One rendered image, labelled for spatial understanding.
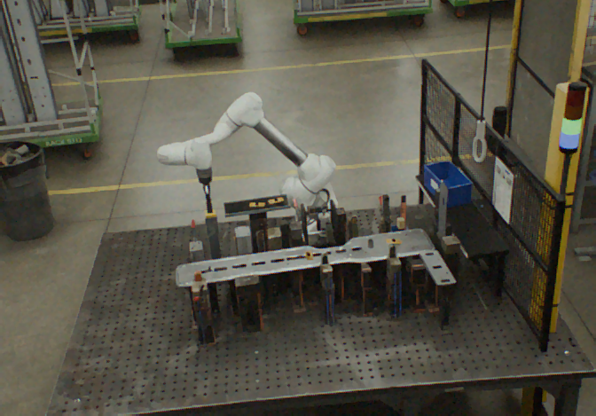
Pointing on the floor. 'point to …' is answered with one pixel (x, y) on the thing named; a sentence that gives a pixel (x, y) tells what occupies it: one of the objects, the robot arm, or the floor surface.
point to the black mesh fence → (491, 201)
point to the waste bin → (24, 191)
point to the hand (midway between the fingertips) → (209, 207)
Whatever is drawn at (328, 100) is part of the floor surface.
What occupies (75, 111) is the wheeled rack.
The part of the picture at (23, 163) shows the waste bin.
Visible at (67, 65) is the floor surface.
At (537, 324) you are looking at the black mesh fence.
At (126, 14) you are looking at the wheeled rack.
